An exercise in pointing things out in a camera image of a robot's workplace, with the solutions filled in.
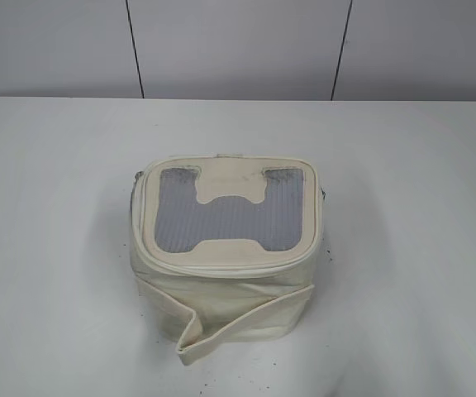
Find cream insulated zipper bag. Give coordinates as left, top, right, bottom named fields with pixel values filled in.
left=129, top=155, right=325, bottom=365

